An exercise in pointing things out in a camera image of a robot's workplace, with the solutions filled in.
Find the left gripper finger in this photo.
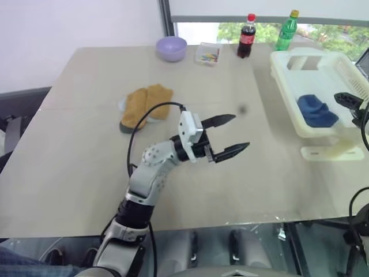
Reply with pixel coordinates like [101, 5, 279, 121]
[213, 142, 250, 164]
[201, 114, 236, 130]

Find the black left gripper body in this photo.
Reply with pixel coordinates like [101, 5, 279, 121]
[191, 130, 219, 164]

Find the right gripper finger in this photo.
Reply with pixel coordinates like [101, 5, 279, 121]
[334, 92, 364, 110]

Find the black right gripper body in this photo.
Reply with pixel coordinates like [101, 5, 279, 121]
[350, 99, 369, 129]

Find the blue sock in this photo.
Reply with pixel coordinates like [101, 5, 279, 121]
[305, 108, 339, 128]
[298, 94, 329, 116]

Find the cream plastic basket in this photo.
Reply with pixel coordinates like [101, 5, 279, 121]
[269, 47, 369, 161]

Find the clear box with colourful pieces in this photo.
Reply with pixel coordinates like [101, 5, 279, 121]
[194, 42, 224, 68]

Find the mustard sock with grey toe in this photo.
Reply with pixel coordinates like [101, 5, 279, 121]
[119, 88, 149, 134]

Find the cola bottle with red cap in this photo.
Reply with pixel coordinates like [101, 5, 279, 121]
[236, 13, 257, 59]

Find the purple plastic bowl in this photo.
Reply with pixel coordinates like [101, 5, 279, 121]
[156, 36, 188, 63]

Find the green bottle with yellow cap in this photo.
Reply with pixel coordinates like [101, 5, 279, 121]
[275, 9, 300, 52]

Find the grey rounded leg shell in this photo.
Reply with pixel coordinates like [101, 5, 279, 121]
[230, 230, 272, 271]
[165, 230, 199, 272]

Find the grey roller blind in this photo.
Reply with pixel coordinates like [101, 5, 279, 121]
[171, 0, 369, 23]

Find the grey curved robot torso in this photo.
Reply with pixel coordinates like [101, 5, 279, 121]
[172, 267, 289, 277]

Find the black rounded caster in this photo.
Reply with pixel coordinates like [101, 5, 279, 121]
[46, 248, 66, 268]
[82, 247, 99, 268]

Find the dark grey chair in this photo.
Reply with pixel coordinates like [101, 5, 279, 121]
[0, 85, 52, 174]

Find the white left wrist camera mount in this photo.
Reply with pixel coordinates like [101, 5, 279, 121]
[178, 111, 205, 164]

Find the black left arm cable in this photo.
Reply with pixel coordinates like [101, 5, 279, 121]
[99, 102, 186, 277]

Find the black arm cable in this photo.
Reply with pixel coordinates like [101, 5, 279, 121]
[348, 100, 369, 260]
[99, 102, 186, 277]

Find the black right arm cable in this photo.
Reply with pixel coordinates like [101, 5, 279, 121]
[348, 100, 369, 260]

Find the dark grey window post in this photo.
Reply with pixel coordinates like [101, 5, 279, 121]
[157, 0, 176, 38]

